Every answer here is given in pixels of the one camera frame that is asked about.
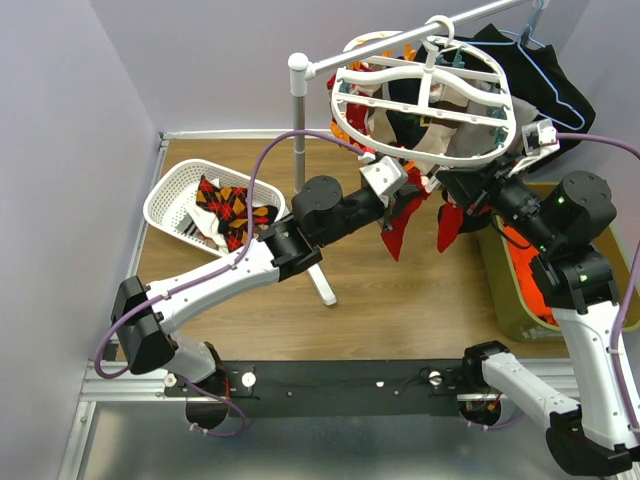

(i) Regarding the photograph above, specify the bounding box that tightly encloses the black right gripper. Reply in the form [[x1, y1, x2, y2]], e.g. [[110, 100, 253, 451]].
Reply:
[[437, 147, 561, 250]]

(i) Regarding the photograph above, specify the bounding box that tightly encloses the white clothes peg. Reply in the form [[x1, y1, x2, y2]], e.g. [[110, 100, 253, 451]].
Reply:
[[421, 175, 441, 194]]

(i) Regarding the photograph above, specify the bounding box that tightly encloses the red black santa sock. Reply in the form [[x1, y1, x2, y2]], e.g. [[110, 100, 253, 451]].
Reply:
[[437, 190, 464, 253]]

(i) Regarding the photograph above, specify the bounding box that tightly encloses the white round sock hanger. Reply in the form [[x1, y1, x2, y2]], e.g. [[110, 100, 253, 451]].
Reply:
[[328, 15, 516, 169]]

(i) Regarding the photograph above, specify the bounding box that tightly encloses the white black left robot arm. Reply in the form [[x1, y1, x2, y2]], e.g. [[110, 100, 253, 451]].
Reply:
[[112, 173, 427, 395]]

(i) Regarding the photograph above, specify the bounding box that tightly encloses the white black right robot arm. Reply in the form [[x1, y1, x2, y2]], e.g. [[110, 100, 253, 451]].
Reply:
[[436, 164, 639, 477]]

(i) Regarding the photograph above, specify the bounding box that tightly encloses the socks pile in basket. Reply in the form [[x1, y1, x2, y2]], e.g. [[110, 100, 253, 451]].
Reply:
[[184, 175, 279, 255]]

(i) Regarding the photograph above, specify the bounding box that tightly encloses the grey hanging garment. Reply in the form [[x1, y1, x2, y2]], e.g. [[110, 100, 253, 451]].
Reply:
[[446, 97, 539, 157]]

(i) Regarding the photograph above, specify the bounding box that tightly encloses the navy santa sock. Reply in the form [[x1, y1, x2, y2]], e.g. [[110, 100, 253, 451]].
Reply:
[[385, 79, 455, 153]]

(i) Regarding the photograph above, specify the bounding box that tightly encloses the cream brown striped sock back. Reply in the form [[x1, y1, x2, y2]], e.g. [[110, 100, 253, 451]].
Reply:
[[367, 107, 397, 145]]

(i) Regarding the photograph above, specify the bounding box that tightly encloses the orange cloth in bin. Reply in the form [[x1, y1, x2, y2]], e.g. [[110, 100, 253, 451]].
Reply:
[[503, 226, 557, 326]]

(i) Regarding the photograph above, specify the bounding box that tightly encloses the black hanging garment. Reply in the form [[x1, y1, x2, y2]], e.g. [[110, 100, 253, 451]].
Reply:
[[446, 24, 596, 173]]

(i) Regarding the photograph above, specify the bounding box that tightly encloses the green plastic bin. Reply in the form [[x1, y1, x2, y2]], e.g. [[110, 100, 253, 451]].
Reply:
[[481, 171, 620, 342]]

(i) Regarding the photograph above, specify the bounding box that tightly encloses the silver drying rack stand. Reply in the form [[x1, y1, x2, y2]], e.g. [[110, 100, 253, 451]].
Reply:
[[279, 0, 531, 306]]

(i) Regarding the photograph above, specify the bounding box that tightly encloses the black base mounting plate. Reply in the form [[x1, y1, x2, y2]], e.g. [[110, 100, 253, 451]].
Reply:
[[179, 357, 506, 420]]

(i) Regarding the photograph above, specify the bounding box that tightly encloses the white perforated basket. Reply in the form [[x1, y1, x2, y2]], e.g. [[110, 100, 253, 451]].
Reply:
[[143, 159, 287, 257]]

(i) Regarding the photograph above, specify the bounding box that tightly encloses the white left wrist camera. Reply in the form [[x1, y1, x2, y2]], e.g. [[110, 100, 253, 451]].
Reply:
[[358, 151, 408, 207]]

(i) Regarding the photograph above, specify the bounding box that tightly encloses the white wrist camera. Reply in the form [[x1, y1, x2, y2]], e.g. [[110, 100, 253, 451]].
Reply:
[[509, 119, 560, 177], [358, 151, 408, 207]]

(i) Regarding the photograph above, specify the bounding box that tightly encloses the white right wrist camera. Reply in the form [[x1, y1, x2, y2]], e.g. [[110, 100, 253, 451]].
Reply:
[[509, 119, 560, 177]]

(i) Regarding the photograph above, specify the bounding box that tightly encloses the light blue wire hanger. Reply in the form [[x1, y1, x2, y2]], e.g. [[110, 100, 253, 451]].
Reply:
[[462, 1, 596, 133]]

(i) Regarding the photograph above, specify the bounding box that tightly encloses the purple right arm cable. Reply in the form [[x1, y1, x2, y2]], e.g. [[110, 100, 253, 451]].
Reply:
[[555, 132, 640, 436]]

